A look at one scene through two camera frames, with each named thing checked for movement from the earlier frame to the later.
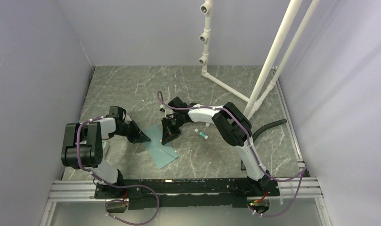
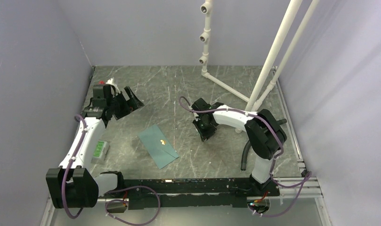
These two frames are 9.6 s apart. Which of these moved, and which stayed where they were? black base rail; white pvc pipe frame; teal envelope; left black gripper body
Moved: left black gripper body
Stayed: black base rail; white pvc pipe frame; teal envelope
